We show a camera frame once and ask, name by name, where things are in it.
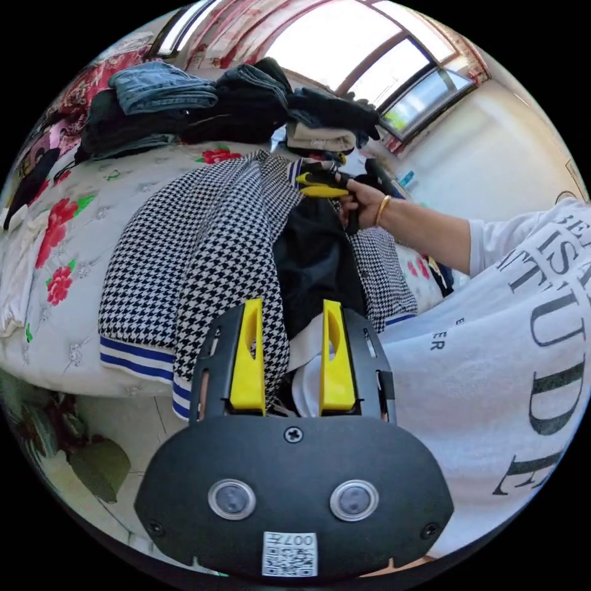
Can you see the pile of clothes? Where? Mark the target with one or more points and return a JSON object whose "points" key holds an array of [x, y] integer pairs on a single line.
{"points": [[194, 106]]}

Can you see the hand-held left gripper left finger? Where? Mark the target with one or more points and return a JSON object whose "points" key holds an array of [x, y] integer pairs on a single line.
{"points": [[247, 369]]}

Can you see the person's right hand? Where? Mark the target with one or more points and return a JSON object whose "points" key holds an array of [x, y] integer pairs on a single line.
{"points": [[365, 203]]}

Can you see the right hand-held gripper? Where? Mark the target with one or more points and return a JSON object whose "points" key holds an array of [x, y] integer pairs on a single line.
{"points": [[352, 216]]}

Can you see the person's body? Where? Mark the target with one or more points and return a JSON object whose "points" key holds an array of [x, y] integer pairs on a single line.
{"points": [[485, 369]]}

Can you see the black garment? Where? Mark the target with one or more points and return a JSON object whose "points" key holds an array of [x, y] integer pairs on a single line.
{"points": [[32, 184]]}

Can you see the person's right forearm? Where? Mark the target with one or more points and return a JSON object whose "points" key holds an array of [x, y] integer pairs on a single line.
{"points": [[425, 233]]}

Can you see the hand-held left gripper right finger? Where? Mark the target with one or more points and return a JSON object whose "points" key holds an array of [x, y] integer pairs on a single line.
{"points": [[337, 374]]}

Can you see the window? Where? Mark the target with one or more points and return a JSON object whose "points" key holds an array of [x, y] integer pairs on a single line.
{"points": [[369, 51]]}

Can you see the red floral folded quilt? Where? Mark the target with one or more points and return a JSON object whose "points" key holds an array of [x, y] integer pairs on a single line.
{"points": [[87, 87]]}

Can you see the black and white checkered jacket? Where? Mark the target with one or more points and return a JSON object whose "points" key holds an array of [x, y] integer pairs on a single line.
{"points": [[194, 258]]}

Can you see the red floral curtain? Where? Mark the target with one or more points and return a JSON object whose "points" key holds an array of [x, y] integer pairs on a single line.
{"points": [[231, 32]]}

